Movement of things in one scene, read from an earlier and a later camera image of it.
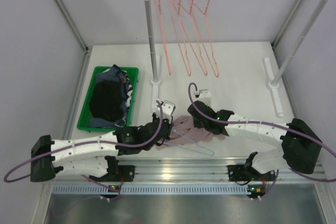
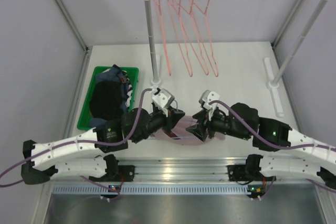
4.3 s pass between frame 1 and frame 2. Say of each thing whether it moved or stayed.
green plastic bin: stayed
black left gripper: moved
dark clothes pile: stayed
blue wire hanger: moved
